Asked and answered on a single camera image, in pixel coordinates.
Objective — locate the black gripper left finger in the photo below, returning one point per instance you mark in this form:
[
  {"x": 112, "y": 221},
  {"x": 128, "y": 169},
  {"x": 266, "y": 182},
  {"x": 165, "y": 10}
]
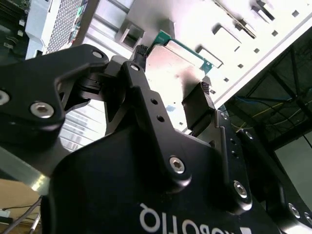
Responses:
[{"x": 36, "y": 85}]

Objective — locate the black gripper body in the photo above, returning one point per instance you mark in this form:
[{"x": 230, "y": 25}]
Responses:
[{"x": 109, "y": 182}]

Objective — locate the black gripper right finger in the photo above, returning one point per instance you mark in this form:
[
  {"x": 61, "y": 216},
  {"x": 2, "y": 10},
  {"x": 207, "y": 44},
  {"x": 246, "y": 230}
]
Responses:
[{"x": 234, "y": 158}]

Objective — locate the silver CPU with green board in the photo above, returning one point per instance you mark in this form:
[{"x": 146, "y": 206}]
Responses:
[{"x": 170, "y": 58}]

